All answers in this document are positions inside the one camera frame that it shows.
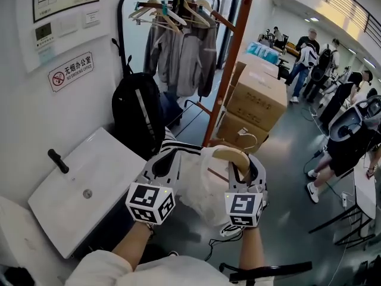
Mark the wall thermostat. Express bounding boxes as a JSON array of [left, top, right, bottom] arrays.
[[34, 21, 57, 46]]

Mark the black balcony railing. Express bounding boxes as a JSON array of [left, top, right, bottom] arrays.
[[284, 0, 381, 49]]

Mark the pile of blue packets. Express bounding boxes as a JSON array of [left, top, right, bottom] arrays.
[[245, 41, 281, 63]]

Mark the white wall switch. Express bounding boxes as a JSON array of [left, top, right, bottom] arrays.
[[57, 13, 79, 38], [82, 10, 101, 29]]

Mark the white folding table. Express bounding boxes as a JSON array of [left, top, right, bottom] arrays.
[[308, 152, 378, 247]]

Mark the no smoking sign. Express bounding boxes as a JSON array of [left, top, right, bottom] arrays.
[[47, 51, 96, 93]]

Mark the black faucet handle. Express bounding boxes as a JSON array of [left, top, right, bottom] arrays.
[[47, 148, 70, 175]]

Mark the white black robot shell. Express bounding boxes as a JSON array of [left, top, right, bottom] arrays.
[[328, 95, 381, 149]]

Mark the dark blue bag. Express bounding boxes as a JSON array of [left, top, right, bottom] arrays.
[[160, 92, 185, 128]]

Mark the black metal clothes rail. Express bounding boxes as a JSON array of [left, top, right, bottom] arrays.
[[117, 0, 221, 130]]

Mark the large cardboard box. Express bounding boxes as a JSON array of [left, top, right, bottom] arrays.
[[226, 65, 289, 133]]

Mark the person's white shirt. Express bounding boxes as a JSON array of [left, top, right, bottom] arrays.
[[63, 248, 276, 286]]

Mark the flat cardboard box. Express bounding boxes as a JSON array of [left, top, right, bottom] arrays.
[[234, 53, 281, 80]]

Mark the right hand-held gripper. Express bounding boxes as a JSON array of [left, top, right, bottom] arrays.
[[224, 156, 269, 229]]

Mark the wooden hanger with metal hook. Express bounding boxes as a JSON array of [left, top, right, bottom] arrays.
[[211, 132, 258, 182]]

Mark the person's right forearm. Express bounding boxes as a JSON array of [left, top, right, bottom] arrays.
[[237, 225, 268, 276]]

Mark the white black-striped clothing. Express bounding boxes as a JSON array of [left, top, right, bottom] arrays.
[[159, 128, 270, 238]]

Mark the white ceramic sink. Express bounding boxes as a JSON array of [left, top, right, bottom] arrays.
[[27, 126, 148, 260]]

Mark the black chair back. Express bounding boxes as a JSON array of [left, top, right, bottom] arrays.
[[218, 260, 314, 284]]

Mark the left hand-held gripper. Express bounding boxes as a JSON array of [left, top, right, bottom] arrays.
[[124, 148, 183, 226]]

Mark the bunch of wooden hangers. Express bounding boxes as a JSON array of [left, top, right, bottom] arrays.
[[127, 0, 223, 34]]

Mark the black backpack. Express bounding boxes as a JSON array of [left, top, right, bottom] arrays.
[[111, 71, 167, 161]]

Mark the low cardboard box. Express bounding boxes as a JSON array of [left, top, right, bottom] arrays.
[[216, 111, 271, 155]]

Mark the dark grey hanging jacket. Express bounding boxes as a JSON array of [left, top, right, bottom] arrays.
[[143, 21, 170, 80]]

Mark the black floor cable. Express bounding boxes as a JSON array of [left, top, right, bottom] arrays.
[[207, 232, 243, 262]]

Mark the orange wooden coat rack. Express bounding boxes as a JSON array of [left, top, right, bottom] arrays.
[[195, 0, 258, 148]]

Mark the person's left forearm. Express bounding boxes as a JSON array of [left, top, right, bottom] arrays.
[[110, 221, 155, 273]]

